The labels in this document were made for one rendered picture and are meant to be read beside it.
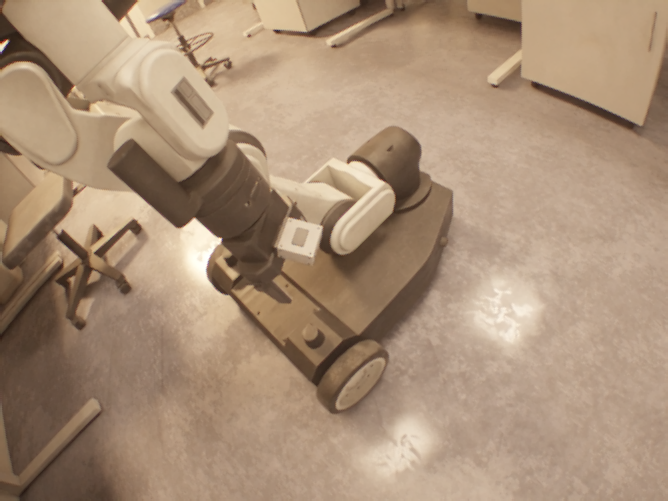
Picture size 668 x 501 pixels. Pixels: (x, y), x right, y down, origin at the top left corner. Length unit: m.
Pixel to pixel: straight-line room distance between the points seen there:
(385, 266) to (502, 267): 0.37
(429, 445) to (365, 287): 0.42
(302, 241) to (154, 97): 0.23
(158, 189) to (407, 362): 0.78
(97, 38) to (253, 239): 0.26
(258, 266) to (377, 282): 0.50
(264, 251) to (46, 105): 0.32
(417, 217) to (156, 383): 0.98
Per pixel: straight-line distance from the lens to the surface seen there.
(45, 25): 0.33
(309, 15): 2.80
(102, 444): 1.43
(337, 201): 0.81
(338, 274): 0.92
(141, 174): 0.33
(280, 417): 1.02
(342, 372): 0.78
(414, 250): 0.92
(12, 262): 1.54
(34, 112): 0.47
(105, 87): 0.32
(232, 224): 0.38
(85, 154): 0.50
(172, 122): 0.31
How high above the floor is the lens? 0.92
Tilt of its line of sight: 51 degrees down
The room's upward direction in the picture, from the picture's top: 25 degrees counter-clockwise
